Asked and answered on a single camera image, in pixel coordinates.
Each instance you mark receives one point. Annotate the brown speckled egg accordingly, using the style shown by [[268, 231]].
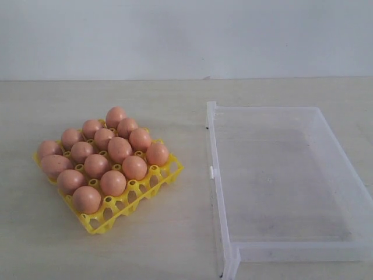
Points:
[[102, 138], [80, 151], [126, 126], [96, 165]]

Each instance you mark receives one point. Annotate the brown speckled egg front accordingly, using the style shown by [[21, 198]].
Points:
[[96, 165]]

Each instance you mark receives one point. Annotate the yellow plastic egg tray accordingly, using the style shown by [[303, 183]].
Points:
[[125, 204]]

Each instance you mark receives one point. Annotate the clear plastic box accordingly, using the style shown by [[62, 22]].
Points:
[[284, 189]]

